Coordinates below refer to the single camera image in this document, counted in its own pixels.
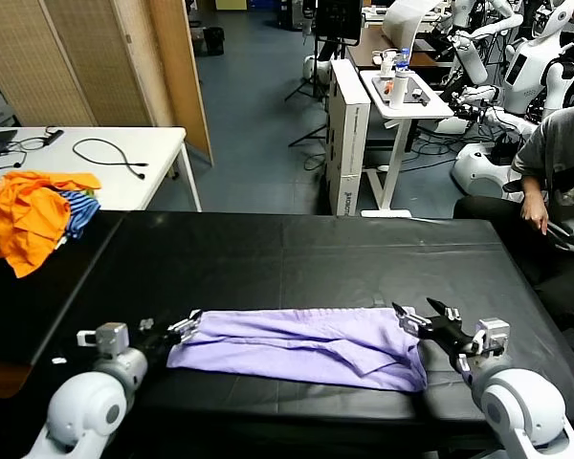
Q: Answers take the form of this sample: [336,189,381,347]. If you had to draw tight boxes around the black trash bin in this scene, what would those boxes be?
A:
[204,27,225,56]

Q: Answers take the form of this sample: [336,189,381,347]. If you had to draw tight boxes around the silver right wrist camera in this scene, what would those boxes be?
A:
[472,317,512,359]

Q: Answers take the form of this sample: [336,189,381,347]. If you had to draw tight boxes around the beige pegboard partition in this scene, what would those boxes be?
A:
[0,0,176,128]

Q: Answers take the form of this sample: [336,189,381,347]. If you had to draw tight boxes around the plain lavender t-shirt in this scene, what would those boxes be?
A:
[166,307,429,393]

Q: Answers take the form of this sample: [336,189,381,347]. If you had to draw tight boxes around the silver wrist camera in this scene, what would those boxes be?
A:
[76,321,130,356]
[472,317,512,359]

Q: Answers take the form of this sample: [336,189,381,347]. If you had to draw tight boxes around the white table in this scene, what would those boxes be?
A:
[0,126,203,214]

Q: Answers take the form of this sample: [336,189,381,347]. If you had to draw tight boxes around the blue striped garment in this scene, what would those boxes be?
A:
[59,189,101,240]

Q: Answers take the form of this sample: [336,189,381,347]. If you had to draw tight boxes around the thin black cable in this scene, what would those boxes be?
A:
[0,136,49,168]

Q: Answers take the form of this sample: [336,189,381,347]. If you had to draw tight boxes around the tall white cardboard box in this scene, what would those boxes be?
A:
[324,59,372,216]

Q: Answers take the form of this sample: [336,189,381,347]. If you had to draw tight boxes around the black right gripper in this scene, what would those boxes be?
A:
[391,296,477,358]

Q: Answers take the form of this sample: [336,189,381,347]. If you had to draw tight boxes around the wooden panel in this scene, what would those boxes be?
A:
[147,0,215,167]

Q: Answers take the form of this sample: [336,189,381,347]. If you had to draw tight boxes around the grey tray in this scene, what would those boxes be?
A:
[371,76,431,107]

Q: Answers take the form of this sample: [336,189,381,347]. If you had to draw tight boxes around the black monitor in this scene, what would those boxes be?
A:
[313,0,364,47]

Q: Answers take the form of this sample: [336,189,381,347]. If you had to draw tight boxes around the black table cover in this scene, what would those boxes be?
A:
[28,211,574,453]

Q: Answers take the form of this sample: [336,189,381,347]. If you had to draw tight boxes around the large white robot base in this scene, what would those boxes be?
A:
[451,142,526,198]

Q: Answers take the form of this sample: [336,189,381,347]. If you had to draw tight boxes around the brown wooden desk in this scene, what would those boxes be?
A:
[346,23,455,72]

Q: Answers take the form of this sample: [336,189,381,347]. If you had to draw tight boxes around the person right hand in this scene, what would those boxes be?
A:
[520,203,550,235]

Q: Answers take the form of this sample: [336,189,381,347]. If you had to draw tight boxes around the white humanoid robot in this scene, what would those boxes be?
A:
[447,0,525,86]
[434,0,574,149]

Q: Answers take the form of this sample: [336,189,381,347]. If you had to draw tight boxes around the black side table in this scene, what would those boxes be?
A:
[0,209,128,398]

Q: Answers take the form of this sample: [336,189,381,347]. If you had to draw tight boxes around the white curved shell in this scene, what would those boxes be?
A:
[382,0,436,49]

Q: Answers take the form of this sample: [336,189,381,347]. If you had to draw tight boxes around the person right forearm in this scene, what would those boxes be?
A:
[519,174,546,211]

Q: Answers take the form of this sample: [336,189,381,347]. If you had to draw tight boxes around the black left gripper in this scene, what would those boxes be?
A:
[133,309,203,360]

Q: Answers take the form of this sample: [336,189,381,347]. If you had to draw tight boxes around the person in grey t-shirt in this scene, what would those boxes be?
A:
[453,71,574,331]

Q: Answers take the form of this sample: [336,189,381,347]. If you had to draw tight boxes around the thick black cable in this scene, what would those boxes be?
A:
[71,138,149,182]

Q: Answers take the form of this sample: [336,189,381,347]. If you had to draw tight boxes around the white adjustable desk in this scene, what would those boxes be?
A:
[359,70,455,219]

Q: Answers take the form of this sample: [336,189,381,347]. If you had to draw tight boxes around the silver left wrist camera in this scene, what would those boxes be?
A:
[76,321,130,356]

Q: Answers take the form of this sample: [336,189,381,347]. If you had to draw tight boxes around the white tumbler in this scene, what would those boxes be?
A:
[388,71,408,110]

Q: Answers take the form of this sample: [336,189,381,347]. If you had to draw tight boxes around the orange garment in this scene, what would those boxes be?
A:
[0,170,102,279]

